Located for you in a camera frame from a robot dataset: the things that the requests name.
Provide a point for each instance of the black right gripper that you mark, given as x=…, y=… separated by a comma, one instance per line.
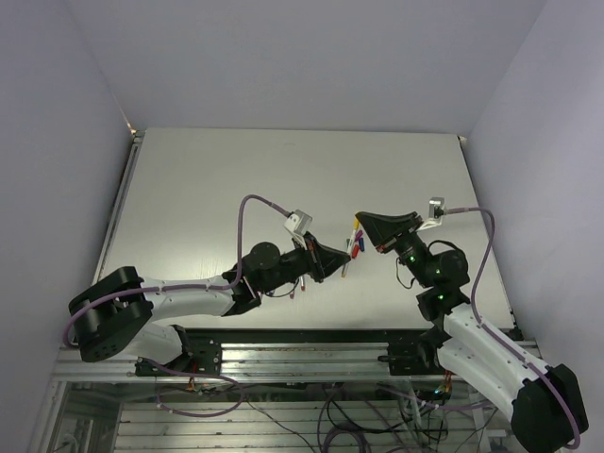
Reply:
x=383, y=230

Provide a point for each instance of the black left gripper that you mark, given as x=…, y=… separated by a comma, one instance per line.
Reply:
x=321, y=260

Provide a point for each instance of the white marker yellow end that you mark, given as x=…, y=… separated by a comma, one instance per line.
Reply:
x=349, y=250

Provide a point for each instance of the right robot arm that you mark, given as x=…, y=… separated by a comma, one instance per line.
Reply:
x=542, y=402

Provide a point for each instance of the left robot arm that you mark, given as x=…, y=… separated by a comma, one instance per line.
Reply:
x=125, y=312

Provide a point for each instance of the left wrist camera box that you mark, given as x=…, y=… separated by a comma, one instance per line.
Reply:
x=298, y=223

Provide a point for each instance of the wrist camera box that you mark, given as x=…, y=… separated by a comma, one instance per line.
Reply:
x=298, y=223
x=436, y=213

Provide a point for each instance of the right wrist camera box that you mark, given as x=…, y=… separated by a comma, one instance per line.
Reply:
x=436, y=213

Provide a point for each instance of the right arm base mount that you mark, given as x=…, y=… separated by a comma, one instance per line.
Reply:
x=414, y=352

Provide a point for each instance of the aluminium frame rails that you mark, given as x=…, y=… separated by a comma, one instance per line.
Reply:
x=278, y=391

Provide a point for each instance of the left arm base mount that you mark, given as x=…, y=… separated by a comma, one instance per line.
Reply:
x=189, y=354

